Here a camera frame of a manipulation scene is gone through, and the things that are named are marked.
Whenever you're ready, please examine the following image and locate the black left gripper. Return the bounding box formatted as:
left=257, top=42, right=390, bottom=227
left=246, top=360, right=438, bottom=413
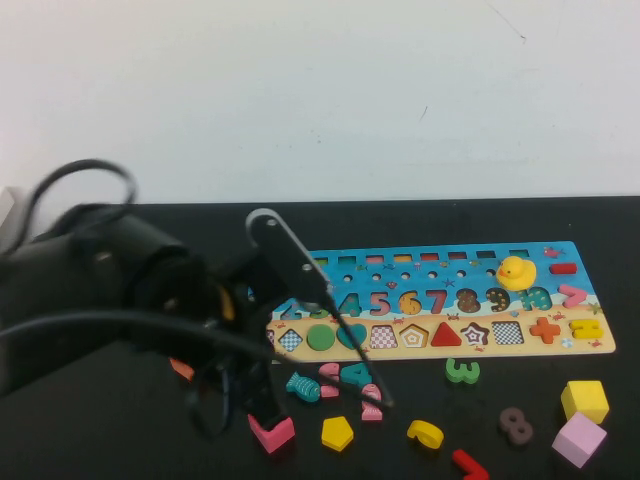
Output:
left=209, top=252, right=291, bottom=431

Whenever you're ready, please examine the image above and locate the yellow pentagon puzzle piece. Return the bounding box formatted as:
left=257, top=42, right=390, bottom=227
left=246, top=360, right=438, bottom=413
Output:
left=321, top=415, right=355, bottom=453

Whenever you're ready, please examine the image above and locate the teal wooden fish piece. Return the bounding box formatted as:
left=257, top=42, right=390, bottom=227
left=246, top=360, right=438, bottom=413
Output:
left=284, top=371, right=321, bottom=403

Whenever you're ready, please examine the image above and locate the pink number five piece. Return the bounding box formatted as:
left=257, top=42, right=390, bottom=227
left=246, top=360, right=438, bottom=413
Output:
left=318, top=362, right=341, bottom=399

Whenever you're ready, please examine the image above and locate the green circle puzzle piece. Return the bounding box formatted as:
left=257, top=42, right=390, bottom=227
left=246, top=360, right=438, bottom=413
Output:
left=305, top=323, right=336, bottom=350

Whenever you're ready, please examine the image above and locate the teal number four piece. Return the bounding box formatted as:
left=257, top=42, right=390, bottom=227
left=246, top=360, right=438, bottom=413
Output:
left=339, top=362, right=374, bottom=389

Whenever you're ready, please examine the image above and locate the teal heart puzzle piece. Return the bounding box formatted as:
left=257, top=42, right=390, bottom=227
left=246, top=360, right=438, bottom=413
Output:
left=335, top=323, right=369, bottom=350

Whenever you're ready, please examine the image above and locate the pink wooden fish piece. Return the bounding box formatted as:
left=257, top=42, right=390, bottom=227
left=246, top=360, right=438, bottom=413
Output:
left=360, top=383, right=384, bottom=422

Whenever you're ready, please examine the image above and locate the yellow number six piece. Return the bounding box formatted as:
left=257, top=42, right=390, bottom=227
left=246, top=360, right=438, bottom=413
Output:
left=406, top=419, right=445, bottom=450

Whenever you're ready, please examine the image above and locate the red triangle puzzle piece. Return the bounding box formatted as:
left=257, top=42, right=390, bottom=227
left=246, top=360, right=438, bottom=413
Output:
left=430, top=322, right=464, bottom=348

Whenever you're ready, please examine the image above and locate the green number three piece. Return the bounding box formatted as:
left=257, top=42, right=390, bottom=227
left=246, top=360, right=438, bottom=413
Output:
left=444, top=357, right=481, bottom=386

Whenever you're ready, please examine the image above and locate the red number seven piece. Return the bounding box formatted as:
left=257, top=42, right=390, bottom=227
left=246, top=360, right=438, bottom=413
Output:
left=452, top=448, right=490, bottom=480

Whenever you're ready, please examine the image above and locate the colourful wooden number puzzle board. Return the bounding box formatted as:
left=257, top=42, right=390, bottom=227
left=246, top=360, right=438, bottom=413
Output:
left=247, top=240, right=617, bottom=364

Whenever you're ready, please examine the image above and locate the brown number eight piece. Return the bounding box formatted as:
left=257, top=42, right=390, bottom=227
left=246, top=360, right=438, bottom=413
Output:
left=498, top=406, right=534, bottom=445

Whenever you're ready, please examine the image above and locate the orange plus sign piece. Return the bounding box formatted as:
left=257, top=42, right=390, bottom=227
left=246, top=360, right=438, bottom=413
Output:
left=529, top=316, right=562, bottom=344

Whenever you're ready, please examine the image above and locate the pink greater-than sign piece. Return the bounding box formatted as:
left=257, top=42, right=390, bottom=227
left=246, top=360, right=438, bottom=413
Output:
left=558, top=283, right=589, bottom=309

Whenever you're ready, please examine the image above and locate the yellow equals sign piece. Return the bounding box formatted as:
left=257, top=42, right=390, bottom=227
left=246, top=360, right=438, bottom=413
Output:
left=569, top=319, right=600, bottom=340

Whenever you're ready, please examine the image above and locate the hot pink wooden block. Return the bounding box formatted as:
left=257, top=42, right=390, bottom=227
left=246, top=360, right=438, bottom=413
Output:
left=247, top=413, right=296, bottom=455

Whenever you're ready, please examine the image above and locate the orange wooden cube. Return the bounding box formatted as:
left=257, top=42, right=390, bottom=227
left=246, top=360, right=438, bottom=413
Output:
left=169, top=357, right=195, bottom=381

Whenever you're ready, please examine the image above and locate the yellow rubber duck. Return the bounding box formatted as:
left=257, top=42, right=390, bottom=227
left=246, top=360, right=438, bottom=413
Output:
left=495, top=256, right=538, bottom=291

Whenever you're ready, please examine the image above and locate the white side shelf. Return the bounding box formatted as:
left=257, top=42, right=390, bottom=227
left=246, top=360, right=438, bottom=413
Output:
left=0, top=187, right=31, bottom=251

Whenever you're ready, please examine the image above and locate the light pink wooden cube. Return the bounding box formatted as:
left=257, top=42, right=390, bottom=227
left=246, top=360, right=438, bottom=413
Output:
left=551, top=411, right=608, bottom=469

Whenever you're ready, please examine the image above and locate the yellow wooden cube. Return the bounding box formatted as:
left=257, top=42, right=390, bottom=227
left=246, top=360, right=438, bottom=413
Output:
left=560, top=380, right=610, bottom=425

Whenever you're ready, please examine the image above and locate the long black camera cable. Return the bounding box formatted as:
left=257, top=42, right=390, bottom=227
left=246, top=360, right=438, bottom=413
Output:
left=0, top=289, right=396, bottom=409

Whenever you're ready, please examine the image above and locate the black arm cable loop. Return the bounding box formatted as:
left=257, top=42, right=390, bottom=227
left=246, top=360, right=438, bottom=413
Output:
left=19, top=159, right=137, bottom=241

